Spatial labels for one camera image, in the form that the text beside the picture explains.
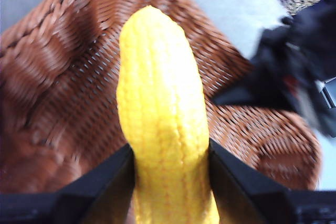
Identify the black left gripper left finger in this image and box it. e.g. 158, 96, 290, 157
0, 144, 136, 224

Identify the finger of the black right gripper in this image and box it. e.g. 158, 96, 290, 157
212, 70, 292, 110

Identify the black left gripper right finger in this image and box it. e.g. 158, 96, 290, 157
209, 140, 336, 224

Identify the yellow corn cob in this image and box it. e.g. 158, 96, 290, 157
116, 5, 220, 224

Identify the brown woven wicker basket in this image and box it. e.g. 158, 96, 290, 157
0, 0, 322, 224

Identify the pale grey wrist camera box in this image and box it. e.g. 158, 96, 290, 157
319, 77, 336, 110

